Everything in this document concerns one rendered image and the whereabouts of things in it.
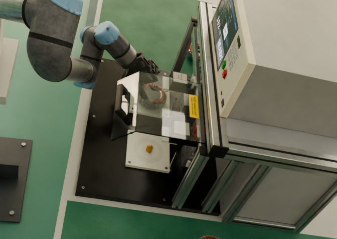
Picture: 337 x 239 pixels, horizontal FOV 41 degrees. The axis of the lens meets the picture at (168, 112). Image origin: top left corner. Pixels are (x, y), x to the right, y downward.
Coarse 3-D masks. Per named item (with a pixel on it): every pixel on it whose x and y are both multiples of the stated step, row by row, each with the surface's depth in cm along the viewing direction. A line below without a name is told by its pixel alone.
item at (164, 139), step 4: (164, 140) 145; (168, 140) 146; (172, 140) 144; (176, 140) 144; (180, 140) 145; (176, 144) 146; (180, 144) 146; (184, 144) 146; (188, 144) 146; (192, 144) 146; (196, 144) 146; (192, 148) 152; (196, 148) 148
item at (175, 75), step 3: (171, 72) 163; (174, 72) 163; (177, 72) 163; (180, 72) 164; (171, 75) 162; (174, 75) 162; (177, 75) 162; (180, 75) 163; (183, 75) 163; (186, 75) 164; (177, 78) 161; (180, 78) 162; (183, 78) 162; (186, 78) 162; (189, 78) 167
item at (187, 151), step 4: (184, 148) 155; (188, 148) 153; (184, 152) 154; (188, 152) 152; (192, 152) 152; (196, 152) 153; (184, 156) 153; (188, 156) 151; (192, 156) 151; (184, 160) 152; (184, 164) 153
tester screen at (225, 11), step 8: (224, 0) 143; (224, 8) 141; (232, 8) 133; (216, 16) 149; (224, 16) 140; (232, 16) 131; (216, 24) 147; (224, 24) 138; (232, 24) 130; (232, 32) 128; (216, 48) 142; (224, 48) 133
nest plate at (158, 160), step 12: (132, 144) 153; (144, 144) 155; (156, 144) 156; (168, 144) 158; (132, 156) 150; (144, 156) 151; (156, 156) 153; (168, 156) 154; (144, 168) 148; (156, 168) 149; (168, 168) 150
